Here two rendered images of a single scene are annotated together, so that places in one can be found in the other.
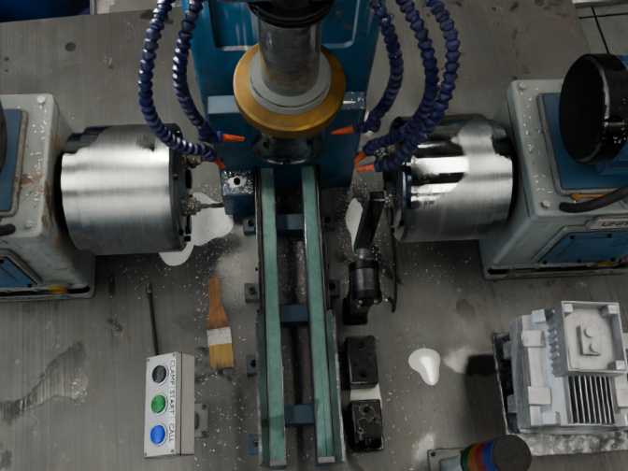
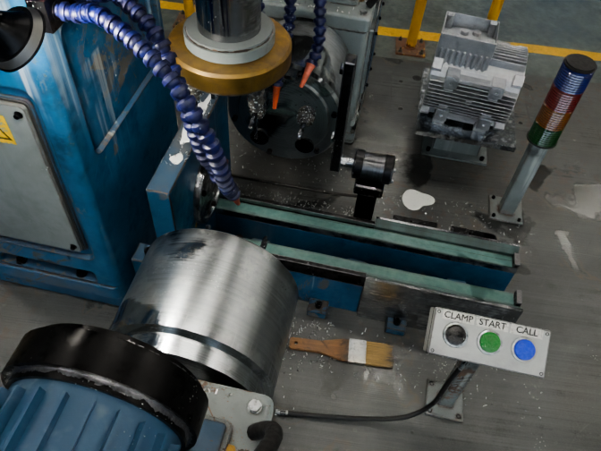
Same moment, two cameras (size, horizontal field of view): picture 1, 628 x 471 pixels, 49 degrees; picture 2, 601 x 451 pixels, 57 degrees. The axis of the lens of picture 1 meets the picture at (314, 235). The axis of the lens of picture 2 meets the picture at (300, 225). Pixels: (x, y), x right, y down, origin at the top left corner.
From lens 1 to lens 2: 0.90 m
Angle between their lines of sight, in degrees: 38
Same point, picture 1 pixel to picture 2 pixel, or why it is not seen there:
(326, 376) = (436, 242)
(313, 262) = (321, 224)
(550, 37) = not seen: hidden behind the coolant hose
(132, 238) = (283, 326)
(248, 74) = (207, 63)
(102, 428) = not seen: outside the picture
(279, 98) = (258, 37)
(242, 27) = (99, 106)
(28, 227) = (260, 405)
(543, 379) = (485, 80)
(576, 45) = not seen: hidden behind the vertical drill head
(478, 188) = (333, 44)
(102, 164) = (196, 300)
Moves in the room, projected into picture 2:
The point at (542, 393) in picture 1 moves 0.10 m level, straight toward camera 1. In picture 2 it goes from (498, 80) to (514, 109)
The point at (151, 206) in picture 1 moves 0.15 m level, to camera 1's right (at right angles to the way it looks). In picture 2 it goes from (266, 272) to (304, 200)
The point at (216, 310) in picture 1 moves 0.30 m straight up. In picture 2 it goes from (328, 347) to (346, 254)
